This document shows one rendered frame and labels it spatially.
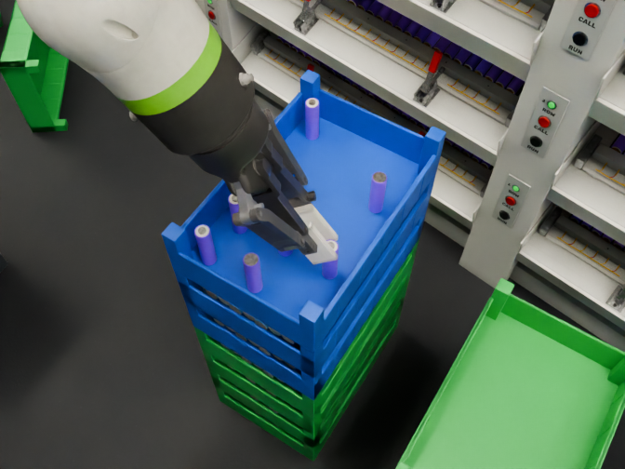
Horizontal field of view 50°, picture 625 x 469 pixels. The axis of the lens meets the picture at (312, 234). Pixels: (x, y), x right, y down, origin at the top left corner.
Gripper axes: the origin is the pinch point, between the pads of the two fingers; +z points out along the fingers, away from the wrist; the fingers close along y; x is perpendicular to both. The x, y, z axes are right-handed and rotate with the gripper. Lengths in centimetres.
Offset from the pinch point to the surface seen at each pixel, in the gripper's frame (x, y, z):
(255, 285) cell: -8.5, 3.0, 3.2
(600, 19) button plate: 33.0, -26.3, 6.9
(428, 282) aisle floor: -4, -26, 61
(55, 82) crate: -83, -77, 24
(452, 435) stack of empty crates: 6.1, 13.9, 30.1
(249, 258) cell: -7.1, 1.9, -0.9
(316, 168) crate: -3.8, -15.7, 7.9
